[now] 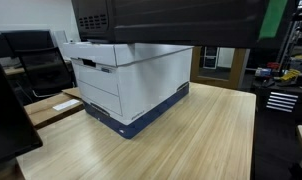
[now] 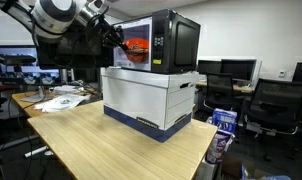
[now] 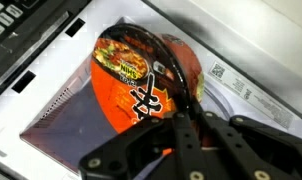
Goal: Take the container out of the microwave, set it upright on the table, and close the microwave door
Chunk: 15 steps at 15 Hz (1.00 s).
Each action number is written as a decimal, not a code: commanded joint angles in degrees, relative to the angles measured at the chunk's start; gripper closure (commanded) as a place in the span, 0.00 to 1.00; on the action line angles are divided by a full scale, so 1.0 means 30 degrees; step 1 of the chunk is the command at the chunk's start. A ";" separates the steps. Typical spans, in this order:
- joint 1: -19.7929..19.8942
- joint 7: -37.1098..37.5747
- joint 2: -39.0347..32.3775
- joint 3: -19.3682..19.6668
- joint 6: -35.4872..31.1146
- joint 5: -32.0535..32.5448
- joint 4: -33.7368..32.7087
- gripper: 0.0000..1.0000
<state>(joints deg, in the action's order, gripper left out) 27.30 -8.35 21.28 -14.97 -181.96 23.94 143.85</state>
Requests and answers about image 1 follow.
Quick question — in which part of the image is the black mesh office chair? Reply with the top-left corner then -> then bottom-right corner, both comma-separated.
14,46 -> 76,98

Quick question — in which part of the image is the white blue cardboard storage box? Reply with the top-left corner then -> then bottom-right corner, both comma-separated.
62,41 -> 194,140

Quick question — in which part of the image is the green tape strip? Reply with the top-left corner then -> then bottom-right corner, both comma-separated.
258,0 -> 289,40

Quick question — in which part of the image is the small red item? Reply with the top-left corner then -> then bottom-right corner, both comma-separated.
266,61 -> 281,71

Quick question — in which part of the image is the flat brown cardboard box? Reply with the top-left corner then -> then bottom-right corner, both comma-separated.
24,87 -> 85,130

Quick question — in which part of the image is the wooden framed glass door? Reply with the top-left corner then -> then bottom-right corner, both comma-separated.
190,46 -> 251,90

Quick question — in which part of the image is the small blue box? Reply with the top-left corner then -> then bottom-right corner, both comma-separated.
255,67 -> 273,78

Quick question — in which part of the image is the yellow power tool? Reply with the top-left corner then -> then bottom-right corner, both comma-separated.
280,68 -> 302,83

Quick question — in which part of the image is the large black monitor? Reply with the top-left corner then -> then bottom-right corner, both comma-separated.
0,49 -> 44,168

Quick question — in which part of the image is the black cabinet with white stripes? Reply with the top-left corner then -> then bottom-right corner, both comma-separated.
252,81 -> 302,123

